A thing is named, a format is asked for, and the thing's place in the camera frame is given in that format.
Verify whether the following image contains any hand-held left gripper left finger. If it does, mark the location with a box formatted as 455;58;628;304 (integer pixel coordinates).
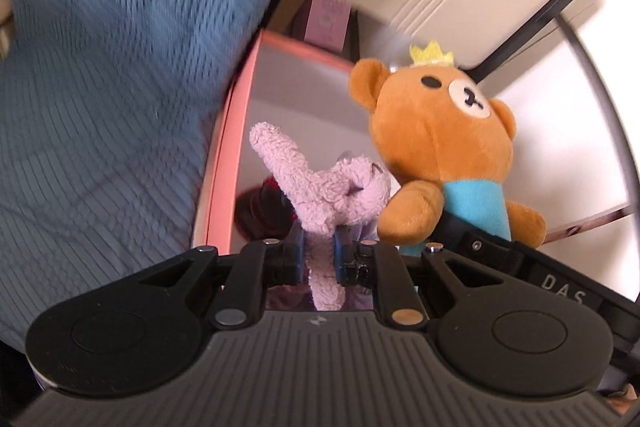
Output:
137;227;306;333

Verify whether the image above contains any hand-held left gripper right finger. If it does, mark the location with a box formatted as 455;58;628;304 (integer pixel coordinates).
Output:
334;227;506;328

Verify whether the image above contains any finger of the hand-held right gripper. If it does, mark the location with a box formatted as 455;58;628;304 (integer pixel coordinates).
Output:
434;211;526;275

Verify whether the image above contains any purple fluffy plush toy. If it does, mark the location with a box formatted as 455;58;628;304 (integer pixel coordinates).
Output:
249;122;393;312

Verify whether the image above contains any pink cardboard box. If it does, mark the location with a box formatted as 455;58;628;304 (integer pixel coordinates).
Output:
192;31;416;313

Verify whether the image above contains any brown teddy bear plush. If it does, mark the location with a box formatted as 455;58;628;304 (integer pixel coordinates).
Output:
348;41;547;258

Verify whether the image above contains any person's right hand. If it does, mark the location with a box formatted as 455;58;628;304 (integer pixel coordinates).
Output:
606;384;640;417

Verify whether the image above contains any red black knitted toy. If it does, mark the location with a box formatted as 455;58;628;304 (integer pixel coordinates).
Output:
234;179;296;248

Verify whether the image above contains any pink edge strip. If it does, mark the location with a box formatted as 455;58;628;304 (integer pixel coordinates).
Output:
545;204;632;244

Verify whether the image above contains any small pink carton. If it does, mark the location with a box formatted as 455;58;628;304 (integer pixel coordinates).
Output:
305;0;351;52

